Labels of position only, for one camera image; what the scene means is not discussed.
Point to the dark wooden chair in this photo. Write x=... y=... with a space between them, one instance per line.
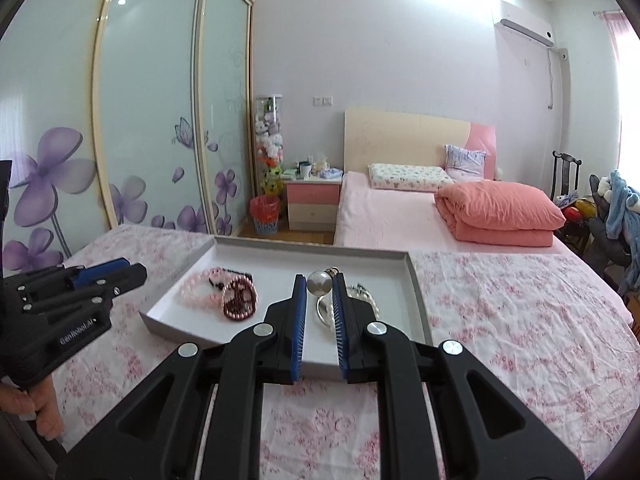
x=567 y=170

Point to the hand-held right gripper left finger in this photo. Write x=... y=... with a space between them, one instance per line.
x=299 y=330

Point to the beige and pink headboard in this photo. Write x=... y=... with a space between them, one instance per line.
x=400 y=135

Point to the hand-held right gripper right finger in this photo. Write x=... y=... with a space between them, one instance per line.
x=339 y=330

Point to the white air conditioner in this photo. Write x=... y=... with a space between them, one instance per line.
x=522 y=22

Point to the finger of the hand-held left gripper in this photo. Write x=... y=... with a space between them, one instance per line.
x=127 y=277
x=100 y=269

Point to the pink floral bedsheet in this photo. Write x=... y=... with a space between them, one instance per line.
x=500 y=320

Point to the white wall socket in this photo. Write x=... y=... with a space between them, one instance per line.
x=323 y=101

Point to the folded orange quilt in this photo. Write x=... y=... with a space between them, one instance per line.
x=495 y=210

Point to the red wastebasket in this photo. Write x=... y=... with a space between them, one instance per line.
x=265 y=215

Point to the pink and beige nightstand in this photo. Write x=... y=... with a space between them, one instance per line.
x=312 y=205

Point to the small lilac pillow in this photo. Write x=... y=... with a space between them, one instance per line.
x=465 y=162

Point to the grey cardboard tray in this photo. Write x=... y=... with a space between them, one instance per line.
x=280 y=280

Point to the person's left hand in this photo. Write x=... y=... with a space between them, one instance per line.
x=45 y=410

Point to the pink bed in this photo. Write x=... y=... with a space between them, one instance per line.
x=380 y=215

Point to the yellow toy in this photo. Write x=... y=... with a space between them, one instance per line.
x=582 y=210

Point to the thin silver bangle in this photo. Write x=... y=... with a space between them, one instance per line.
x=318 y=282

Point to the floral glass wardrobe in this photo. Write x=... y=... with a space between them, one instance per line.
x=140 y=110

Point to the blue cloth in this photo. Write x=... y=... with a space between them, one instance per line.
x=331 y=174

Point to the white cup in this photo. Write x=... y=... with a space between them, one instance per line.
x=305 y=170

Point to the white floral pillow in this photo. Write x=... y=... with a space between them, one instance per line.
x=410 y=177

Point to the plush toy display tube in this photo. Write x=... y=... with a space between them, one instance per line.
x=268 y=145

